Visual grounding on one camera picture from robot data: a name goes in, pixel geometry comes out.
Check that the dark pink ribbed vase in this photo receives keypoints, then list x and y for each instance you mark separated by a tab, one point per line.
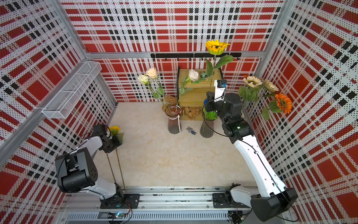
206	129

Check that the cream rose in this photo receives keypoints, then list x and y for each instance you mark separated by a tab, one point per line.
152	72

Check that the red daisy flower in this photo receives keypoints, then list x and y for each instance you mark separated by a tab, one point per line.
114	178

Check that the beige daisy flower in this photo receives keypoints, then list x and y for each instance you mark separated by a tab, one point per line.
271	88
249	92

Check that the green toy with lanyard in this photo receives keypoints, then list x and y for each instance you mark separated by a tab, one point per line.
202	77

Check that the yellow daisy flower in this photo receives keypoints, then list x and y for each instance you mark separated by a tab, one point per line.
216	48

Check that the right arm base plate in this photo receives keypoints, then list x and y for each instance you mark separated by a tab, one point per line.
224	200

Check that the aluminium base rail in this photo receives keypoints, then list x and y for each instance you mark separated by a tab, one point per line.
157	205

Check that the white wire wall basket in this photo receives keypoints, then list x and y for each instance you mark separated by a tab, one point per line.
66	99

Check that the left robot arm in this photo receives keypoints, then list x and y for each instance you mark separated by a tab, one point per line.
77	172

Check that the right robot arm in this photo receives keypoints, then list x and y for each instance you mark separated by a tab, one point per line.
272	196

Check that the circuit board on rail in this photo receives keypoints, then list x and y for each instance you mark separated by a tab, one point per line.
117	215

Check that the pale green rose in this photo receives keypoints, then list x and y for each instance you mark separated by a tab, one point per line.
144	80

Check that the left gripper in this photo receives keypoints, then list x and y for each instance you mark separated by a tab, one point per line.
117	143

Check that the brown teddy bear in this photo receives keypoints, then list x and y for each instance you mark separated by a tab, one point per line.
190	104

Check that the pink glass vase with ribbon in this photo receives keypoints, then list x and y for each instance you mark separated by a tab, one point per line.
174	120

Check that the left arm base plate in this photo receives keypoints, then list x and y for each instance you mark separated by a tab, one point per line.
119	202

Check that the small grey toy figure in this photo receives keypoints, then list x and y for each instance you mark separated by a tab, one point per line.
190	130

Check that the white rose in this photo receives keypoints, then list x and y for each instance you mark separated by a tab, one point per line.
191	78

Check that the wooden shelf black frame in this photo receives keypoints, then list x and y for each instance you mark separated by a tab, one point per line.
201	88

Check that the black hook rail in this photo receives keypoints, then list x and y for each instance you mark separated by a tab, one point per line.
191	55

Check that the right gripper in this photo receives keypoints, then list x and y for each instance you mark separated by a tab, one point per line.
209	107

